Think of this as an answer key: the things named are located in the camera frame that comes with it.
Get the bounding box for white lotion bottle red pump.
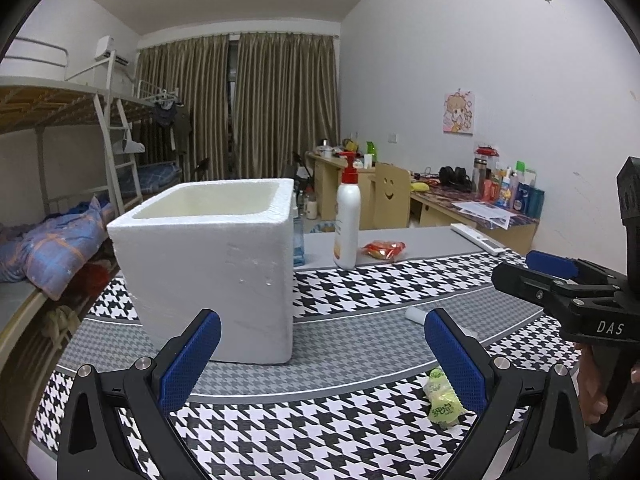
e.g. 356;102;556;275
332;151;362;271

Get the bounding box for clear blue water bottle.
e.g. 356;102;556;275
292;205;306;267

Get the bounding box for steel thermos bottle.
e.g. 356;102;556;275
472;156;488;196

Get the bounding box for white remote control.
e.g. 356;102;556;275
450;223;506;255

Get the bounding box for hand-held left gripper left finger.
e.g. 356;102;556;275
56;308;222;480

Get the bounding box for person's right hand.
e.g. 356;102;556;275
575;342;610;426

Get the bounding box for white air conditioner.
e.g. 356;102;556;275
95;36;131;65

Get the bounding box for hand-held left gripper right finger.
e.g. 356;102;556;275
424;308;592;480

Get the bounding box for wooden chair smiley cutout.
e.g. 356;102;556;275
374;162;412;230

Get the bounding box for red snack packet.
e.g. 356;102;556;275
361;240;407;262

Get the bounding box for row of toiletry bottles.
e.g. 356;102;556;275
482;160;546;220

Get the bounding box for wooden desk patterned cover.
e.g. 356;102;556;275
410;187;538;256

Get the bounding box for beige curtain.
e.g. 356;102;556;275
232;32;342;178
136;35;233;181

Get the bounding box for black headphones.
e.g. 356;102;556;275
439;166;473;192

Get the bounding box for blue plaid quilt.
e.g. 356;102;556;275
0;196;113;302

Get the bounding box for dark hanging garment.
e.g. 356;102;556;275
170;105;193;153

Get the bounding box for red cloth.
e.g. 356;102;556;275
75;260;118;301

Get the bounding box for grey metal bed ladder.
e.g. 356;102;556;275
92;92;143;216

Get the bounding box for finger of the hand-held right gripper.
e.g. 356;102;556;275
491;261;621;313
525;250;628;286

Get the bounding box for printed paper sheets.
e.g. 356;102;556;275
452;201;518;231

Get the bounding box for cartoon wall poster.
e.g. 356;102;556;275
441;89;475;135

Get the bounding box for wooden desk with drawers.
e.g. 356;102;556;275
306;151;376;228

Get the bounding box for grey metal bunk bed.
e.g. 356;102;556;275
0;35;151;376
107;77;186;196

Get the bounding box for white foam box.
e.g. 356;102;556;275
107;177;296;365

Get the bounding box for green yellow soft packet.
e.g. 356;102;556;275
422;367;468;431

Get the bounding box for houndstooth tablecloth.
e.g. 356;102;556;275
30;225;596;480

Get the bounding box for blue plaid bedding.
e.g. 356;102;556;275
136;162;183;192

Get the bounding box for yellowish cloth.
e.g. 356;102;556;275
42;305;81;346

